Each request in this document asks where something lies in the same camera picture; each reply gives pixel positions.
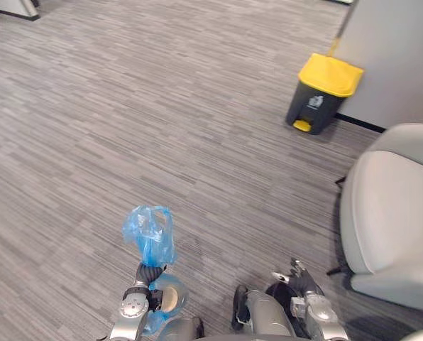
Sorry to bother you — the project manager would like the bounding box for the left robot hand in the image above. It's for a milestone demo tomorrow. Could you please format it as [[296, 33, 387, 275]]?
[[133, 261, 167, 287]]

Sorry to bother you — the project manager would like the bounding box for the light grey armchair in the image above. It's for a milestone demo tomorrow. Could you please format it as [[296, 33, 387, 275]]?
[[325, 123, 423, 313]]

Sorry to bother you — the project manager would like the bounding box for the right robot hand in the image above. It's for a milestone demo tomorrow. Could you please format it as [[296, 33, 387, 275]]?
[[271, 258, 326, 298]]

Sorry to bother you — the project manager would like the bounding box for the grey partition base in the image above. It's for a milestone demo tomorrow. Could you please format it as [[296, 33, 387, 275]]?
[[0, 0, 42, 21]]

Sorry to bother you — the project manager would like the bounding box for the blue plastic trash bag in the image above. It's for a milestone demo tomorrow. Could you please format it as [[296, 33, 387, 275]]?
[[121, 205, 190, 337]]

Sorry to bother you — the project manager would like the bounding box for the grey yellow-lidded pedal bin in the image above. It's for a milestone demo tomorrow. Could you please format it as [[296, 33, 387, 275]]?
[[285, 53, 365, 136]]

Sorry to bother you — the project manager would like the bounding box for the silver robot leg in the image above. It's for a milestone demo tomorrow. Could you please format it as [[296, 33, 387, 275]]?
[[158, 316, 205, 341], [231, 284, 297, 341]]

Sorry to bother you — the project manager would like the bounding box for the silver right robot leg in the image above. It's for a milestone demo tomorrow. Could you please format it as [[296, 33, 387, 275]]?
[[231, 284, 297, 341]]

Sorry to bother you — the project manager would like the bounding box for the silver left robot leg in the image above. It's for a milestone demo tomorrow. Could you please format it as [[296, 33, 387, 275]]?
[[158, 316, 205, 341]]

